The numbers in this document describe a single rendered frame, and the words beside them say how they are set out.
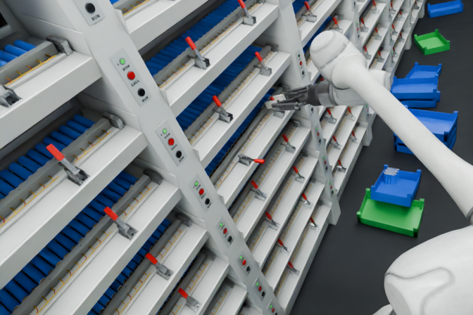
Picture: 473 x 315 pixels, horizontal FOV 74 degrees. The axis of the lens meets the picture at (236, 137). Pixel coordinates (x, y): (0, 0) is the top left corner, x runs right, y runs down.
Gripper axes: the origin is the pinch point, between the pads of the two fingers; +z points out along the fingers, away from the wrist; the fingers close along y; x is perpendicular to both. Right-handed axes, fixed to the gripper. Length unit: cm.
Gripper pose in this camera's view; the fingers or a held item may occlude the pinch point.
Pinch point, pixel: (274, 101)
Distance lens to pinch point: 121.9
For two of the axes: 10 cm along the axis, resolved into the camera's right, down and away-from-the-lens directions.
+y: 5.2, -6.5, 5.6
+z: -7.1, 0.4, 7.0
